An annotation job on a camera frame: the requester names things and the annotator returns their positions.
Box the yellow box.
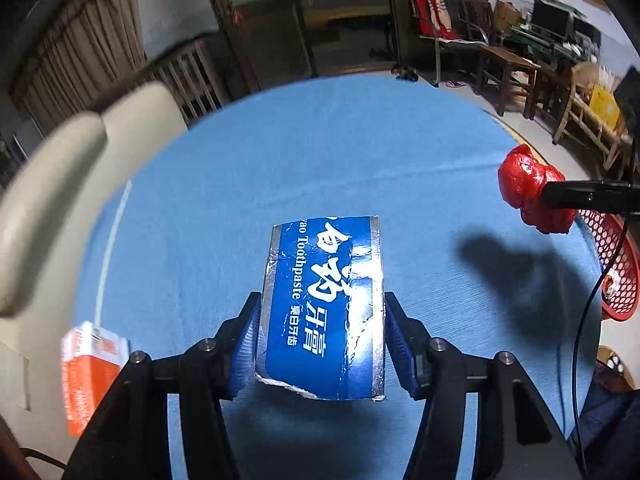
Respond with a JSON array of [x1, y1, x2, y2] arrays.
[[589, 84, 621, 121]]

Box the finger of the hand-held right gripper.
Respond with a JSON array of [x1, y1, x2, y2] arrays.
[[542, 180, 640, 216]]

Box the orange white box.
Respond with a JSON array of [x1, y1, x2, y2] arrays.
[[60, 321, 131, 438]]

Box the thin white stick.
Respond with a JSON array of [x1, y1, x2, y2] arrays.
[[97, 180, 133, 326]]

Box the red plastic bag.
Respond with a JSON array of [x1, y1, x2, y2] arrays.
[[497, 144, 578, 235]]

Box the wooden chair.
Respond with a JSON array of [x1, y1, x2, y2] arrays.
[[460, 0, 543, 116]]

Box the black computer monitor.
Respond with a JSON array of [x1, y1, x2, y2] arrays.
[[530, 0, 576, 41]]

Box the red plastic basket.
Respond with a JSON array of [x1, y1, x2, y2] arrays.
[[577, 207, 640, 321]]

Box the cluttered desk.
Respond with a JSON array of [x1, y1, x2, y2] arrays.
[[510, 25, 601, 66]]

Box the metal chair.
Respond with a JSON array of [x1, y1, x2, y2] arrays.
[[410, 0, 493, 86]]

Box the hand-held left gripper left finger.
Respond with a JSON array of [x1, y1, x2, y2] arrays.
[[62, 291, 263, 480]]

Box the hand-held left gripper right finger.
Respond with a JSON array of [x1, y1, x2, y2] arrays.
[[384, 291, 583, 480]]

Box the wooden armchair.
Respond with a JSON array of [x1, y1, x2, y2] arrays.
[[552, 62, 633, 171]]

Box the black cable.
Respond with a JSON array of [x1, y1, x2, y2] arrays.
[[570, 212, 631, 471]]

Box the cream leather sofa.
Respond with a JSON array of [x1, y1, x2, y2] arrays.
[[0, 80, 188, 461]]

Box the wooden crib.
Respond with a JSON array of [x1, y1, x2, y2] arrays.
[[142, 35, 231, 126]]

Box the round table, blue cloth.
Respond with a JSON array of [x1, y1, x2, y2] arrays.
[[75, 72, 608, 480]]

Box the brown carton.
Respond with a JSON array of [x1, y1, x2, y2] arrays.
[[492, 0, 521, 28]]

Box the blue toothpaste box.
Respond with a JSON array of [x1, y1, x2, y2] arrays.
[[254, 215, 387, 402]]

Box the person's dark trousers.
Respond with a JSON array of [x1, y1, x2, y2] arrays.
[[570, 375, 640, 480]]

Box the red white garment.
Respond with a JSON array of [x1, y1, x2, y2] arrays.
[[410, 0, 458, 41]]

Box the beige curtains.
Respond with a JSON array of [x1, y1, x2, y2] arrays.
[[10, 0, 146, 121]]

